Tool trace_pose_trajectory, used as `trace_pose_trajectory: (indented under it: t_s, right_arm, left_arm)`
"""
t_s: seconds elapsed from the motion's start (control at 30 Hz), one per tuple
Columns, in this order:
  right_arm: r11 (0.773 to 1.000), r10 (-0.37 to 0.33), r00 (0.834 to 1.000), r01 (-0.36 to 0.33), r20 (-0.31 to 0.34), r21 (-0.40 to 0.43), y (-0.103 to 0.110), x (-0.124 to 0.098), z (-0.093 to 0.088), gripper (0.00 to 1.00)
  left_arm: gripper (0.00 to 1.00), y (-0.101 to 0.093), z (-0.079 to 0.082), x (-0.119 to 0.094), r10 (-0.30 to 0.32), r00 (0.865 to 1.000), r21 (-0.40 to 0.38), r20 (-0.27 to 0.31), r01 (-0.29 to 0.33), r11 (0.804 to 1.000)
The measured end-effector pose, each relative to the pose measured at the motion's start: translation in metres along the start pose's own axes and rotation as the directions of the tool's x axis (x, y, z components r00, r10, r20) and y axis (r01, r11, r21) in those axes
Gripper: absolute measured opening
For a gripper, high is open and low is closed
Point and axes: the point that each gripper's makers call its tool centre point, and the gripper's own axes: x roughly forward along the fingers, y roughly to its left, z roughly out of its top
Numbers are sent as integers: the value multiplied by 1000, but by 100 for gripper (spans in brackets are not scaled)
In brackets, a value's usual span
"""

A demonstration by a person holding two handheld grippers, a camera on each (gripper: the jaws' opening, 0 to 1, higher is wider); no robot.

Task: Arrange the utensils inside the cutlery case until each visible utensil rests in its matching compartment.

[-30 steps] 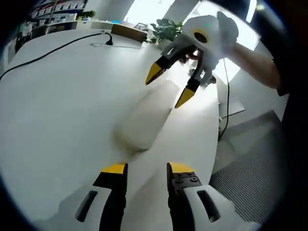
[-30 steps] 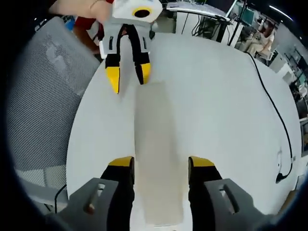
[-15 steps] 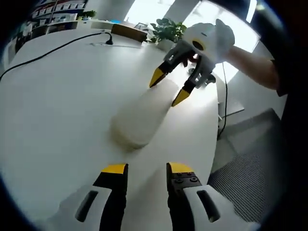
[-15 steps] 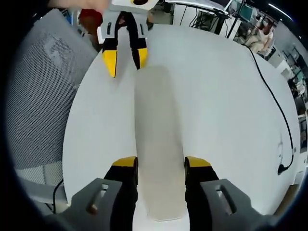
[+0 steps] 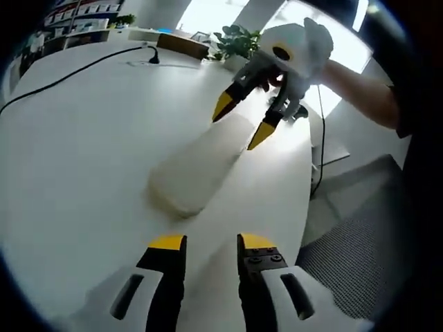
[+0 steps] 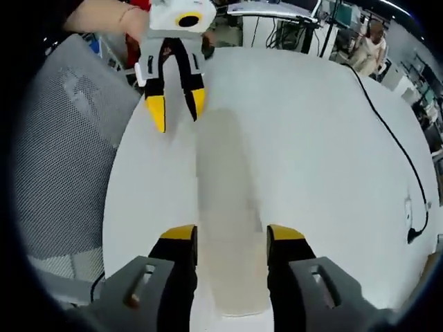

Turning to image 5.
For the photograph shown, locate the green potted plant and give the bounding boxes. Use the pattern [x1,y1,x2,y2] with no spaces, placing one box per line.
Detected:
[212,24,263,73]

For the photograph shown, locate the beige cutlery case base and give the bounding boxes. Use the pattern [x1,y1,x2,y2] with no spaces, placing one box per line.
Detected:
[147,186,208,220]

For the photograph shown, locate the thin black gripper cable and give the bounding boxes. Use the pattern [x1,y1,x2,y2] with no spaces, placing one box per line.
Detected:
[309,84,329,195]

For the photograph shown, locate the person's right hand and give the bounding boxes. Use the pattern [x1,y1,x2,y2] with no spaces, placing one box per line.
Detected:
[303,17,335,72]

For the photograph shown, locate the small green plant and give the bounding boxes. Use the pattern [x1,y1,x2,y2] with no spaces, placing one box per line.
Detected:
[115,13,137,28]

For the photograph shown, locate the grey mesh chair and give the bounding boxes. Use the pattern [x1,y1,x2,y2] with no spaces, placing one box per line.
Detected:
[300,154,418,321]

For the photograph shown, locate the shelf with white bins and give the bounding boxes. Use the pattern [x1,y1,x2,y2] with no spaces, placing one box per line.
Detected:
[44,0,126,35]

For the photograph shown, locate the beige cutlery case lid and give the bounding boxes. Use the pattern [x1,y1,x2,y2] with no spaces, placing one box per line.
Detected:
[147,113,281,214]

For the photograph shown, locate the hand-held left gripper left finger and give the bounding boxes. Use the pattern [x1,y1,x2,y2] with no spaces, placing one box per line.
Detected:
[74,234,188,332]

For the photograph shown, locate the brown cardboard box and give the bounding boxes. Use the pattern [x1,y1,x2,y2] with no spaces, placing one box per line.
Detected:
[155,33,211,60]

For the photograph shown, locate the black power cable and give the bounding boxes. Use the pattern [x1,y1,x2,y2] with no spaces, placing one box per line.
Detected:
[0,44,160,116]

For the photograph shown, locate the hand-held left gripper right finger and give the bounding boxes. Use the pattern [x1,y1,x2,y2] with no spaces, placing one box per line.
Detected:
[237,233,364,332]

